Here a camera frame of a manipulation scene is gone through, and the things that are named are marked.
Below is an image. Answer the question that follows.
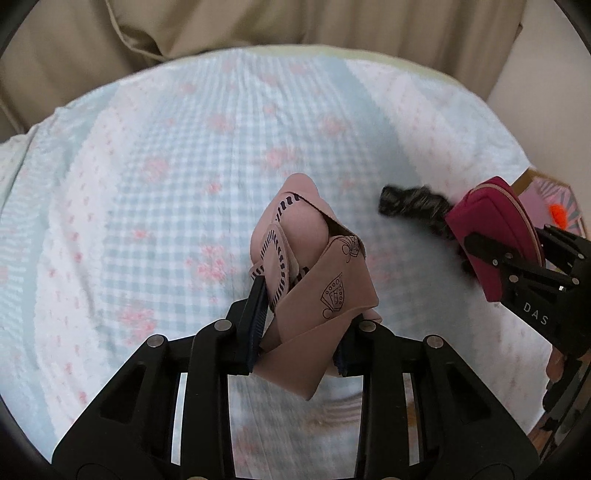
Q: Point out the beige cloth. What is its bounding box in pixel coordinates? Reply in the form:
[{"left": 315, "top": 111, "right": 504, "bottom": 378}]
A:
[{"left": 0, "top": 0, "right": 527, "bottom": 139}]

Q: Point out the black fuzzy scrunchie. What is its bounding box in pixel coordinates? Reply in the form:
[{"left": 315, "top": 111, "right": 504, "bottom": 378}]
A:
[{"left": 379, "top": 184, "right": 472, "bottom": 274}]

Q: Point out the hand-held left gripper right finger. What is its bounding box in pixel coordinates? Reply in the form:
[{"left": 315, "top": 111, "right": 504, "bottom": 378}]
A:
[{"left": 332, "top": 318, "right": 542, "bottom": 480}]

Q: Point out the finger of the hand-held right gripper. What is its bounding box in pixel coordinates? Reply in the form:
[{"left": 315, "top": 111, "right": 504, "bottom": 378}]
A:
[
  {"left": 534, "top": 224, "right": 591, "bottom": 278},
  {"left": 463, "top": 232, "right": 517, "bottom": 278}
]

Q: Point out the pink printed fabric pouch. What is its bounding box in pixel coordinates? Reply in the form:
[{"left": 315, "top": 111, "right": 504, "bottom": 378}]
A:
[{"left": 248, "top": 173, "right": 385, "bottom": 401}]

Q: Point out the person's right hand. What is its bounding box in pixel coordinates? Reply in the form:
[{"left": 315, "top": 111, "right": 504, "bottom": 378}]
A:
[{"left": 546, "top": 347, "right": 572, "bottom": 386}]

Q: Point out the checked floral blanket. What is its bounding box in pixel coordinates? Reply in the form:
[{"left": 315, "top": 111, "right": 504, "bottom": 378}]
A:
[{"left": 0, "top": 44, "right": 559, "bottom": 467}]

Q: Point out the maroon zipper pouch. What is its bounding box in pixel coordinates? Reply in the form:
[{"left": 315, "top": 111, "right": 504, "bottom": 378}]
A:
[{"left": 444, "top": 176, "right": 546, "bottom": 304}]

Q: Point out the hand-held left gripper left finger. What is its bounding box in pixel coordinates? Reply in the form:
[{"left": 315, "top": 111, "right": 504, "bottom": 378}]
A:
[{"left": 52, "top": 278, "right": 272, "bottom": 480}]

